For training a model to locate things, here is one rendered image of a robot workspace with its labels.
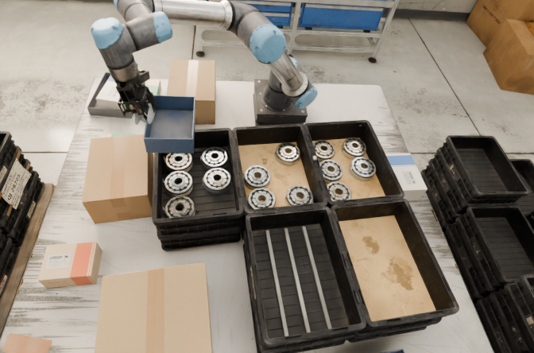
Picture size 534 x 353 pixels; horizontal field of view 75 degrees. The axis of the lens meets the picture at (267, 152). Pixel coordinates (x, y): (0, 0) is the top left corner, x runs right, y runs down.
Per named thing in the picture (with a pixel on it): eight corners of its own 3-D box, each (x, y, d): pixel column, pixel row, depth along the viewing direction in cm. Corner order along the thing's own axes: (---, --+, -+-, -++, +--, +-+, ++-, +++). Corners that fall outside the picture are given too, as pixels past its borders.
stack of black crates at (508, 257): (436, 234, 210) (467, 206, 184) (482, 234, 214) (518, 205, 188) (465, 304, 185) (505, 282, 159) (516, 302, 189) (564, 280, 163)
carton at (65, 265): (46, 288, 118) (37, 280, 113) (55, 254, 126) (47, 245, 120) (96, 283, 121) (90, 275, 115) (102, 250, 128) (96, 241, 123)
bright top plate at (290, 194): (284, 185, 136) (285, 184, 135) (310, 185, 137) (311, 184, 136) (288, 208, 129) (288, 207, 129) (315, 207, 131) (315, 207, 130)
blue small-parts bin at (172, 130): (152, 109, 125) (150, 94, 120) (195, 110, 128) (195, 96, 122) (146, 153, 113) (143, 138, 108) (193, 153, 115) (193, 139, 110)
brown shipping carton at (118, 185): (101, 162, 153) (90, 137, 140) (153, 157, 157) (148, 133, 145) (94, 223, 135) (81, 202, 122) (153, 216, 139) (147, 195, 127)
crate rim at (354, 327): (244, 217, 120) (244, 214, 118) (327, 208, 125) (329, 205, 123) (263, 347, 95) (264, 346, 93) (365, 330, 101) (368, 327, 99)
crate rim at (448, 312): (327, 208, 125) (329, 205, 123) (404, 200, 130) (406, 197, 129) (365, 330, 101) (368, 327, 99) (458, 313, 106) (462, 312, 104)
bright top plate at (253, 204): (245, 190, 132) (245, 189, 132) (271, 187, 135) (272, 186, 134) (250, 213, 126) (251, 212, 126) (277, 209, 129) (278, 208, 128)
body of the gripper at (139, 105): (123, 118, 104) (107, 87, 95) (129, 98, 110) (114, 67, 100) (148, 116, 104) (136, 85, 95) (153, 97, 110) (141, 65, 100)
